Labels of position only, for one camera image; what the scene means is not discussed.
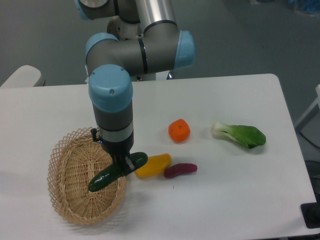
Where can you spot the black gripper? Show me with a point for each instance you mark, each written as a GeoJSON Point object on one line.
{"type": "Point", "coordinates": [120, 152]}

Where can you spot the green cucumber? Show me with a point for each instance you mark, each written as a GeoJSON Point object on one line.
{"type": "Point", "coordinates": [107, 176]}

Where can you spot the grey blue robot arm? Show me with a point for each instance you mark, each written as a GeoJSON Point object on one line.
{"type": "Point", "coordinates": [111, 63]}

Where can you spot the woven wicker basket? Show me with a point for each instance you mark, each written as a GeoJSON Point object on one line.
{"type": "Point", "coordinates": [74, 161]}

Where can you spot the yellow bell pepper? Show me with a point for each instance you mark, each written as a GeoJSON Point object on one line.
{"type": "Point", "coordinates": [155, 165]}

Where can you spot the purple sweet potato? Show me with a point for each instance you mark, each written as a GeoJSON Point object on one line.
{"type": "Point", "coordinates": [179, 169]}

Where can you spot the orange tangerine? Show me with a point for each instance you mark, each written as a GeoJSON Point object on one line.
{"type": "Point", "coordinates": [179, 131]}

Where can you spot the green bok choy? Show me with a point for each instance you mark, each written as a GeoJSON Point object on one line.
{"type": "Point", "coordinates": [246, 136]}

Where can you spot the white chair armrest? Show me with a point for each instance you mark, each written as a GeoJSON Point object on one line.
{"type": "Point", "coordinates": [25, 76]}

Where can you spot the black device at table edge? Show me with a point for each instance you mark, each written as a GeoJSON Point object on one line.
{"type": "Point", "coordinates": [311, 214]}

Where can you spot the black cable connector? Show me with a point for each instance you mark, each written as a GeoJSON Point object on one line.
{"type": "Point", "coordinates": [95, 135]}

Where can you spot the white furniture frame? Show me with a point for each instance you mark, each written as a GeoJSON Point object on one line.
{"type": "Point", "coordinates": [312, 110]}

